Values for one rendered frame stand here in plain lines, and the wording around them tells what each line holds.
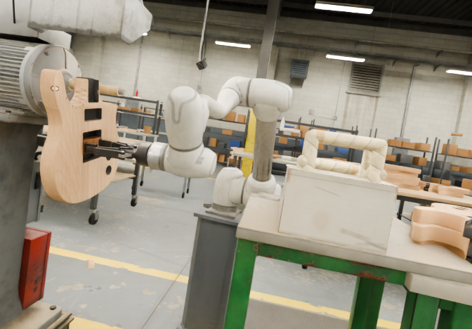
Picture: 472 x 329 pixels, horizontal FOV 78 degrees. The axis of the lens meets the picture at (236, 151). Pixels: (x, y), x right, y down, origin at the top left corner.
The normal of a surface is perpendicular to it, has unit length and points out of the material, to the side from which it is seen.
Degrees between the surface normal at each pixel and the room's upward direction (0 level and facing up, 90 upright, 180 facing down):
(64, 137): 88
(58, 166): 88
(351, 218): 90
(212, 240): 90
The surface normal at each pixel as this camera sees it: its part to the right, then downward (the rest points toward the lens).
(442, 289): -0.18, 0.02
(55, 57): 0.98, 0.04
